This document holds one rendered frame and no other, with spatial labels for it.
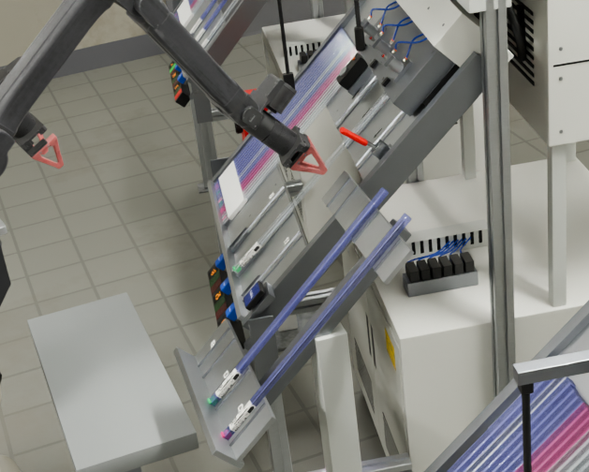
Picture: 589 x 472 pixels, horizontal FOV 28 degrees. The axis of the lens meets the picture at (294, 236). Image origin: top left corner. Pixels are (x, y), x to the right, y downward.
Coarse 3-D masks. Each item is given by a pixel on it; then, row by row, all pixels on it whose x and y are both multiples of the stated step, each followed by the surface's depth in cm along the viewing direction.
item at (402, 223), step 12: (408, 216) 196; (396, 228) 196; (384, 240) 197; (372, 252) 198; (372, 264) 198; (360, 276) 198; (348, 288) 199; (336, 300) 200; (324, 312) 201; (312, 324) 202; (324, 324) 201; (312, 336) 201; (300, 348) 202; (288, 360) 202; (276, 372) 203; (264, 384) 204; (264, 396) 204; (228, 432) 205
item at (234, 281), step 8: (208, 184) 295; (216, 200) 287; (216, 208) 282; (216, 216) 279; (216, 224) 276; (224, 232) 272; (224, 240) 268; (224, 248) 264; (224, 256) 262; (232, 256) 263; (232, 264) 259; (232, 272) 255; (232, 280) 251; (232, 288) 249; (240, 288) 250; (232, 296) 247; (240, 296) 247; (240, 304) 243; (240, 312) 240
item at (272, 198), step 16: (272, 176) 270; (256, 192) 273; (272, 192) 265; (256, 208) 268; (272, 208) 260; (240, 224) 270; (256, 224) 262; (288, 224) 249; (240, 240) 263; (256, 240) 258; (272, 240) 251; (288, 240) 244; (304, 240) 239; (240, 256) 261; (256, 256) 253; (272, 256) 247; (288, 256) 240; (240, 272) 254; (256, 272) 249; (272, 272) 243
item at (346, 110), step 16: (368, 0) 280; (384, 0) 272; (368, 16) 275; (352, 32) 277; (368, 80) 255; (336, 96) 264; (352, 96) 257; (368, 96) 250; (336, 112) 260; (352, 112) 253; (384, 112) 240; (400, 112) 233; (416, 112) 228; (352, 128) 248; (368, 128) 242; (384, 128) 236; (400, 128) 230; (352, 144) 244; (368, 160) 234
